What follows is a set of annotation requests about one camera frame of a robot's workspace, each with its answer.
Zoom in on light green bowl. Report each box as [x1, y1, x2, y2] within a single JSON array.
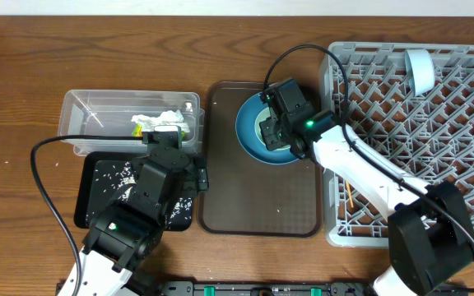
[[254, 107, 270, 150]]

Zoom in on dark blue plate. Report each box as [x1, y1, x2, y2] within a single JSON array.
[[235, 93, 297, 165]]

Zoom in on rice grains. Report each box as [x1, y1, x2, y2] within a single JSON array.
[[87, 160, 193, 227]]

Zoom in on pandan snack wrapper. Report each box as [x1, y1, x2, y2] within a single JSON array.
[[132, 124, 186, 138]]

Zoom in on white tissue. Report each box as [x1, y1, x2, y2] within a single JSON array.
[[131, 109, 190, 133]]

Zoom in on wooden chopstick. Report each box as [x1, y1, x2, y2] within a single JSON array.
[[345, 181, 354, 208]]

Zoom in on light blue bowl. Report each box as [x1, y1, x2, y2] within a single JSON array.
[[405, 49, 435, 96]]

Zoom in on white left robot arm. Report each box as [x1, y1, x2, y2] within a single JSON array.
[[59, 125, 208, 295]]

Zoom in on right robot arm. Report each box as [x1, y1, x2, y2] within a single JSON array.
[[259, 79, 474, 295]]

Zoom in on grey dishwasher rack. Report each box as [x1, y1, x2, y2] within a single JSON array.
[[320, 41, 474, 225]]

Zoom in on brown serving tray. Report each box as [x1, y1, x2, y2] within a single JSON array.
[[197, 81, 323, 238]]

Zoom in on black tray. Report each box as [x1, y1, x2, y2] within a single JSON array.
[[74, 148, 208, 233]]

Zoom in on clear plastic bin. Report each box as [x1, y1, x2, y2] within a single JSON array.
[[58, 90, 204, 154]]

